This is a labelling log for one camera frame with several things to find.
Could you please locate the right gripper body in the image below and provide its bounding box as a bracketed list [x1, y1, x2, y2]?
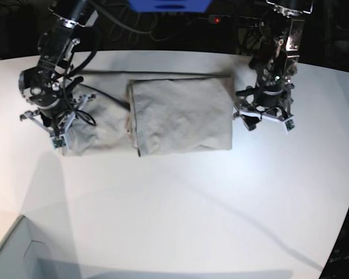
[20, 94, 96, 151]

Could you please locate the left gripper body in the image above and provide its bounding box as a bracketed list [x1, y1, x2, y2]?
[233, 84, 295, 131]

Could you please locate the light grey t-shirt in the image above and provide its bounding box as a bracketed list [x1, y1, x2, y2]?
[61, 73, 234, 157]

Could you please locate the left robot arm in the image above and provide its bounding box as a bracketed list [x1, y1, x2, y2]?
[234, 1, 314, 133]

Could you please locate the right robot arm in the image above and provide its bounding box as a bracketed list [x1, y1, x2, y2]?
[18, 1, 158, 149]

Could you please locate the black power strip red light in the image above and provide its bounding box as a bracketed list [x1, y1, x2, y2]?
[205, 15, 262, 28]

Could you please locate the grey bin at corner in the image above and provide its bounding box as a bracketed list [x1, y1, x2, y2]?
[0, 215, 81, 278]

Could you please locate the blue box at top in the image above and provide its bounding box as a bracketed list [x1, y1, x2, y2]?
[128, 0, 212, 13]

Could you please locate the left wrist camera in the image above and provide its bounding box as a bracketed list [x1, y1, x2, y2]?
[283, 116, 295, 134]

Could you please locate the thin looped cable background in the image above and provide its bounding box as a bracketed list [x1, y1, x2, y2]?
[108, 10, 170, 45]

